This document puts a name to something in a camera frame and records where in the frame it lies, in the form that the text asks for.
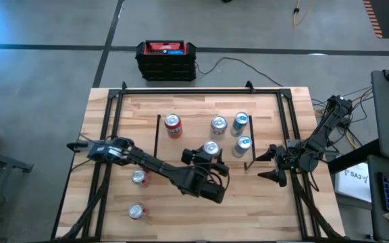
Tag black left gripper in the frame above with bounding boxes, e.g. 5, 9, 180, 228
182, 144, 231, 177

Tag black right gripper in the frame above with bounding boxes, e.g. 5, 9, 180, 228
255, 144, 299, 188

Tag silver Diet Coke can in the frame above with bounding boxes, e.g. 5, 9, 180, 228
203, 140, 222, 158
209, 115, 228, 141

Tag blue silver Red Bull can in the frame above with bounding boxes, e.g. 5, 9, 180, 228
232, 134, 253, 159
230, 111, 250, 138

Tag red Coca-Cola can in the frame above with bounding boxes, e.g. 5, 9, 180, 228
131, 168, 152, 188

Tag red soda can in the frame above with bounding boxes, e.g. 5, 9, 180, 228
128, 201, 151, 221

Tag black diagonal support beam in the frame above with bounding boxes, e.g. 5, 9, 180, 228
328, 138, 383, 175

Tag white printed paper sheet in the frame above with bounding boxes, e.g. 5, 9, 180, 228
334, 162, 373, 203

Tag black and red power box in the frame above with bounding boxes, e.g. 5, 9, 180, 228
135, 39, 198, 82

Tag dark grey desk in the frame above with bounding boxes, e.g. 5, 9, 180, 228
367, 154, 389, 243

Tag grey metal side table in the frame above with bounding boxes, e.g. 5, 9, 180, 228
0, 144, 35, 243

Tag silver metal bracket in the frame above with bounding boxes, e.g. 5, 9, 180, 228
286, 138, 303, 150

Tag wooden shelf with black frame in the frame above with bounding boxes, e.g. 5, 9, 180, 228
153, 113, 258, 172

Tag black aluminium table frame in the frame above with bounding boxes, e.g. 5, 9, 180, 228
51, 80, 346, 242

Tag black toolbox power cable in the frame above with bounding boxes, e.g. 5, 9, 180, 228
194, 56, 285, 88

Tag tangled floor cables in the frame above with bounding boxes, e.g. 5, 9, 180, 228
311, 86, 374, 151

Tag yellow cable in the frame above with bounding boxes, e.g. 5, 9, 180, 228
292, 0, 314, 27

